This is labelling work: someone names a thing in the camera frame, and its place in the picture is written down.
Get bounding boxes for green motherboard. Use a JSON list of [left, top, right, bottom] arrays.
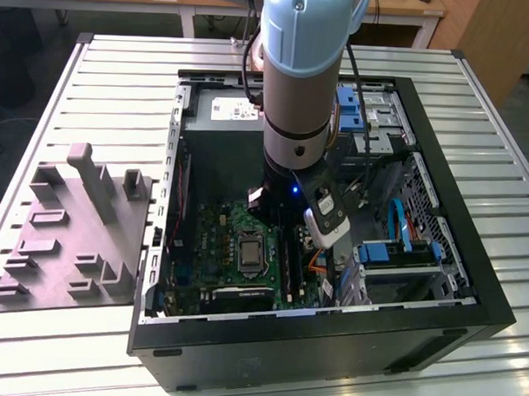
[[158, 196, 330, 323]]

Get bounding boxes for orange wires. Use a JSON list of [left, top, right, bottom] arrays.
[[308, 247, 329, 275]]

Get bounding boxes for blue SATA cable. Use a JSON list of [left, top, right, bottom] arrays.
[[386, 196, 416, 254]]

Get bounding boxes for grey parts rack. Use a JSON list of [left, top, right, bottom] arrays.
[[0, 139, 162, 320]]

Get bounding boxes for metal disk bay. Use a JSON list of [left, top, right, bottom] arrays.
[[350, 242, 458, 308]]

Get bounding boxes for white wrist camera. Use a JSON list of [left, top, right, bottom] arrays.
[[288, 168, 354, 251]]

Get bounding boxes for wooden cabinet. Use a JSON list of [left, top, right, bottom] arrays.
[[452, 0, 529, 111]]

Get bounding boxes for silver CPU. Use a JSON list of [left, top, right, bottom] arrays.
[[238, 241, 264, 268]]

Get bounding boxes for thick black camera cable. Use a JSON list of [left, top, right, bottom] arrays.
[[338, 38, 380, 208]]

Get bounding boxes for grey power supply unit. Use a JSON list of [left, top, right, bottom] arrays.
[[180, 87, 269, 199]]

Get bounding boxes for black PC case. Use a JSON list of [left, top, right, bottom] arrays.
[[125, 66, 525, 396]]

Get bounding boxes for metal optical drive cage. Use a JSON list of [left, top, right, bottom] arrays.
[[333, 85, 420, 182]]

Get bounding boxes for blue drive bay clip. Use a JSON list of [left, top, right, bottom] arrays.
[[334, 86, 366, 134]]

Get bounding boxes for hard disk in blue carrier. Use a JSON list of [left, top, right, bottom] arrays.
[[357, 238, 442, 269]]

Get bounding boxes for black cable bundle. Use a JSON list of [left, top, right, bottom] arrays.
[[341, 150, 410, 204]]

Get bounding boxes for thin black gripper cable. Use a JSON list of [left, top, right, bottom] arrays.
[[240, 23, 268, 111]]

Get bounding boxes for black graphics card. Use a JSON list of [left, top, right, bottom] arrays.
[[210, 282, 275, 314]]

